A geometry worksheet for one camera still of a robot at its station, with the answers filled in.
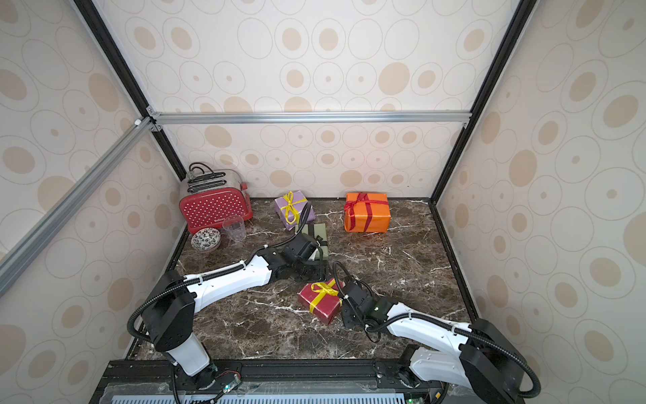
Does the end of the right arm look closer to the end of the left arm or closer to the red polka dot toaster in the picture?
the end of the left arm

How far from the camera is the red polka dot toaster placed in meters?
1.00

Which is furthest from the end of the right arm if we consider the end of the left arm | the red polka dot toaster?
the red polka dot toaster

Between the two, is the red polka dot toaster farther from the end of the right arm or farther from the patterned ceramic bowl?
the end of the right arm
